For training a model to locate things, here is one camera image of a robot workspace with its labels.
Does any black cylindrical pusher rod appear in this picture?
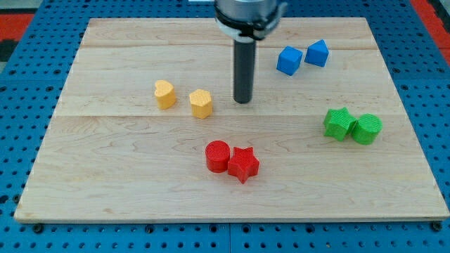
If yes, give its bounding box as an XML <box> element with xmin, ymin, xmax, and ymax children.
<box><xmin>233</xmin><ymin>41</ymin><xmax>257</xmax><ymax>104</ymax></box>

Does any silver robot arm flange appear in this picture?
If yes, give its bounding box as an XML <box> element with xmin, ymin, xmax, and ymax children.
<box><xmin>214</xmin><ymin>0</ymin><xmax>288</xmax><ymax>43</ymax></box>

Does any blue cube block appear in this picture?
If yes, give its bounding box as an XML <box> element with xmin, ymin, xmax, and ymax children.
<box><xmin>276</xmin><ymin>46</ymin><xmax>303</xmax><ymax>76</ymax></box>

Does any red cylinder block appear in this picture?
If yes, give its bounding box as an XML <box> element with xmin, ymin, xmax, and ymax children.
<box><xmin>205</xmin><ymin>141</ymin><xmax>231</xmax><ymax>173</ymax></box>

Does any yellow hexagon block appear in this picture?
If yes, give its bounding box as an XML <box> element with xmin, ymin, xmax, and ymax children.
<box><xmin>189</xmin><ymin>89</ymin><xmax>212</xmax><ymax>119</ymax></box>

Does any red star block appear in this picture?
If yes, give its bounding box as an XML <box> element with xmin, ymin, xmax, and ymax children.
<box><xmin>228</xmin><ymin>147</ymin><xmax>260</xmax><ymax>183</ymax></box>

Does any yellow heart block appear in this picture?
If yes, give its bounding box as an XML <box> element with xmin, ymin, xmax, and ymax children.
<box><xmin>154</xmin><ymin>79</ymin><xmax>176</xmax><ymax>110</ymax></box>

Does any light wooden board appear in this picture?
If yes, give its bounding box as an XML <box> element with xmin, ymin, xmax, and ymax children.
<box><xmin>15</xmin><ymin>18</ymin><xmax>449</xmax><ymax>223</ymax></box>

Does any green star block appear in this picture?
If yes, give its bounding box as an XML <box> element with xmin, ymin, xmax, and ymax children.
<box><xmin>323</xmin><ymin>107</ymin><xmax>357</xmax><ymax>141</ymax></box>

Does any green cylinder block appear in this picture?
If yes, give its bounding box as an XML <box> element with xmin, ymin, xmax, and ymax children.
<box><xmin>352</xmin><ymin>114</ymin><xmax>383</xmax><ymax>145</ymax></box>

